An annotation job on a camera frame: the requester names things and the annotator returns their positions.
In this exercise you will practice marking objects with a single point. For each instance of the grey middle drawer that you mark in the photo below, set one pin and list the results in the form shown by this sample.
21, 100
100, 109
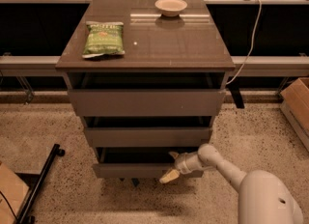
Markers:
186, 131

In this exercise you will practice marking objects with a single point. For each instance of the green chip bag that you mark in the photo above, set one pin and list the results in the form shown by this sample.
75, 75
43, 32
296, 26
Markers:
104, 38

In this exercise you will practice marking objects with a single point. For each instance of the grey bottom drawer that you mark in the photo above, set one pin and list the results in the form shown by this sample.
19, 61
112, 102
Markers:
134, 162

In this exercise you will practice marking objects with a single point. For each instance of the grey top drawer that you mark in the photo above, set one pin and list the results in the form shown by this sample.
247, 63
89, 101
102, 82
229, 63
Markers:
137, 94

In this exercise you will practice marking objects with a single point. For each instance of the metal rail beam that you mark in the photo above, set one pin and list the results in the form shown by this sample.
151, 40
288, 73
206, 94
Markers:
254, 66

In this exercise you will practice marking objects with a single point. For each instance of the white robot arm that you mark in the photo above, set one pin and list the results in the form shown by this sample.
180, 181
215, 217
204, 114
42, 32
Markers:
263, 197

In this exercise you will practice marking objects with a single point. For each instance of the grey drawer cabinet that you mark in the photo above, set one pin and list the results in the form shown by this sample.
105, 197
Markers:
189, 42

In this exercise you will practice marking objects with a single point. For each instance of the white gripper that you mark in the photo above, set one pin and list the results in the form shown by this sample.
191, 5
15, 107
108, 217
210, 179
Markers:
181, 163

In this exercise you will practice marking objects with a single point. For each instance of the black bracket leg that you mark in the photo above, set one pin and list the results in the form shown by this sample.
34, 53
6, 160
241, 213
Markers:
235, 92

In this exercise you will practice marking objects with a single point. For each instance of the cardboard box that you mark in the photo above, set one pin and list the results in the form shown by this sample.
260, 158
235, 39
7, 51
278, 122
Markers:
295, 107
14, 191

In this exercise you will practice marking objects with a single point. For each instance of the white bowl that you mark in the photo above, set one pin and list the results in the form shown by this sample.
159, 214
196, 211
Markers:
171, 8

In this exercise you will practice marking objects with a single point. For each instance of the grey drawer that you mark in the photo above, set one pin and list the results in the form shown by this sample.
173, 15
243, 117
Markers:
137, 94
134, 162
186, 131

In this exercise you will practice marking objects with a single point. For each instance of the cardboard box right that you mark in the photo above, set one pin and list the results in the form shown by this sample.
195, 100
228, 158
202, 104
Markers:
295, 107

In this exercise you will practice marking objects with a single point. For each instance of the cardboard box left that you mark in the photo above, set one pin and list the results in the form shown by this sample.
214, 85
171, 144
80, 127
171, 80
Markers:
14, 191

